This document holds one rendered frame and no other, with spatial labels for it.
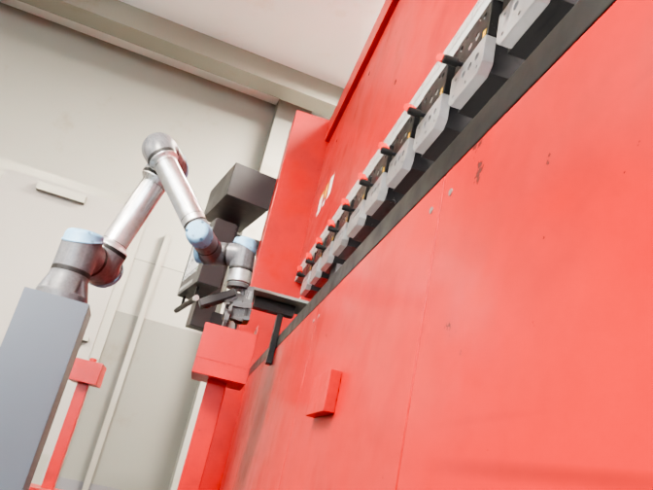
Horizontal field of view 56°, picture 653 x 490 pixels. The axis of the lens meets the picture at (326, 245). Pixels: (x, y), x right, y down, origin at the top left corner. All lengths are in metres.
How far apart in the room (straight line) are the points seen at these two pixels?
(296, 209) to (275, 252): 0.26
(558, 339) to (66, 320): 1.59
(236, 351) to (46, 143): 3.68
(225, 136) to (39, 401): 3.86
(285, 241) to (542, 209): 2.68
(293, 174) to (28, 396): 1.91
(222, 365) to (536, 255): 1.44
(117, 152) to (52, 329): 3.48
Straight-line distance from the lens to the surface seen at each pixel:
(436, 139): 1.38
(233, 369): 1.86
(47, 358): 1.88
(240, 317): 1.91
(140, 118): 5.40
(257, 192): 3.41
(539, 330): 0.48
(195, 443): 1.91
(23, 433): 1.87
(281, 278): 3.10
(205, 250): 1.90
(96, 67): 5.61
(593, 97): 0.52
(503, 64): 1.21
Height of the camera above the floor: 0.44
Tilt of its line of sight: 21 degrees up
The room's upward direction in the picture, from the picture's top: 13 degrees clockwise
